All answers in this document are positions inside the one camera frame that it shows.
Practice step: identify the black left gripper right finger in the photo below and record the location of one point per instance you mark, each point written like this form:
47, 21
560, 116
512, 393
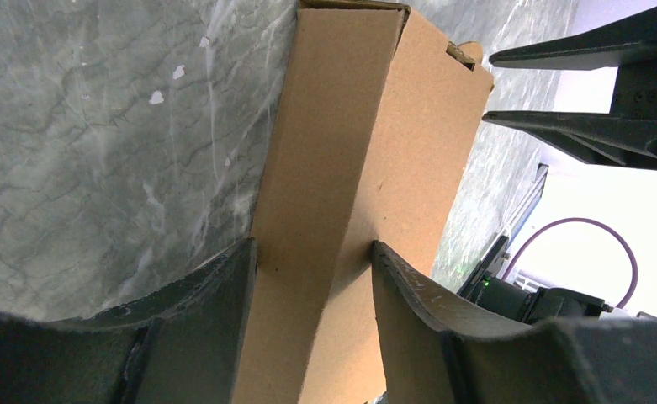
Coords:
437, 347

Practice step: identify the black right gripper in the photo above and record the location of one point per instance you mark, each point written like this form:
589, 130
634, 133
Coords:
596, 139

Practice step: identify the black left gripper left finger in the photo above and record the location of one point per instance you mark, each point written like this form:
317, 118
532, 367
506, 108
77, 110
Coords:
179, 344

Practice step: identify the brown cardboard box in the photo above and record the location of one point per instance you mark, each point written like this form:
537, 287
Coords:
375, 124

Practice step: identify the aluminium frame rail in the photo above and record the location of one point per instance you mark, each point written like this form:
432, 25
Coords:
526, 205

